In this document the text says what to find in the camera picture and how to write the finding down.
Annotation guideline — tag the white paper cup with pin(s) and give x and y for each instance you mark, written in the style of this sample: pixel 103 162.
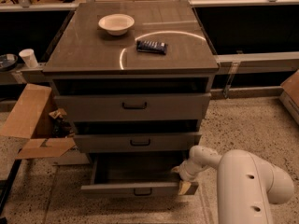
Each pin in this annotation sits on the white paper cup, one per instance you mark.
pixel 28 56

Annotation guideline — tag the grey drawer cabinet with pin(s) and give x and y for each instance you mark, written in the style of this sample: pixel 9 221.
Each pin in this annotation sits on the grey drawer cabinet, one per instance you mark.
pixel 90 61

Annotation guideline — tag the grey drawer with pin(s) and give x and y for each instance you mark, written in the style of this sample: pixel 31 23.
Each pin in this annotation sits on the grey drawer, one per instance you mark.
pixel 134 107
pixel 137 174
pixel 136 142

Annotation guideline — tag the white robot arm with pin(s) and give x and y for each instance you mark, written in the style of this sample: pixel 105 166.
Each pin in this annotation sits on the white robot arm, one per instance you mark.
pixel 247 185

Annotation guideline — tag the cardboard box at right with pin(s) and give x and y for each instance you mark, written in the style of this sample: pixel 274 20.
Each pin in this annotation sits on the cardboard box at right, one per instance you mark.
pixel 290 95

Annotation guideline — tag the black round lid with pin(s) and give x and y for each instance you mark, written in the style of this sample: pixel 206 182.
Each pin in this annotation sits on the black round lid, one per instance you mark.
pixel 8 62

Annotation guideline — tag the open cardboard box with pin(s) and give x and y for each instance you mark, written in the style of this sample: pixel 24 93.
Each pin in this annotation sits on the open cardboard box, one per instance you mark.
pixel 30 119

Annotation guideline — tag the white bowl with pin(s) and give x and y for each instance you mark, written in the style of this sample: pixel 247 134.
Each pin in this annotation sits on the white bowl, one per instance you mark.
pixel 116 24

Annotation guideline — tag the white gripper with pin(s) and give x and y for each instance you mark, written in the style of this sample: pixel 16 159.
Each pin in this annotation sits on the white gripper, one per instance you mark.
pixel 186 170

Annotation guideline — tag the dark blue snack packet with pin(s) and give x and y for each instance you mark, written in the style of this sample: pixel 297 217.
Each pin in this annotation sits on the dark blue snack packet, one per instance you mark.
pixel 151 46

